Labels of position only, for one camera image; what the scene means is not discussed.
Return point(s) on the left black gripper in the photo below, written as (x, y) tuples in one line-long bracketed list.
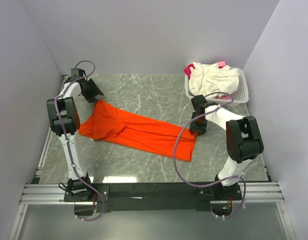
[(95, 91)]

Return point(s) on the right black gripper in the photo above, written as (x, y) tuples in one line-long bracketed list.
[(201, 130)]

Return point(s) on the orange t shirt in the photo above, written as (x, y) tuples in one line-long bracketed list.
[(111, 124)]

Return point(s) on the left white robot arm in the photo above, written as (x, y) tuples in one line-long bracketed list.
[(64, 118)]

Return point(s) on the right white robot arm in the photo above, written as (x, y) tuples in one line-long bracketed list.
[(243, 138)]

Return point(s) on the cream white t shirt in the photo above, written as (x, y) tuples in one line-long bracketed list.
[(211, 77)]

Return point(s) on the white plastic laundry basket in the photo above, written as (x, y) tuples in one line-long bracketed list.
[(241, 96)]

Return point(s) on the pink garment in basket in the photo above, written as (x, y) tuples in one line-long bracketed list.
[(188, 68)]

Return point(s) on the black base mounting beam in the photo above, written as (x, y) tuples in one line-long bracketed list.
[(109, 197)]

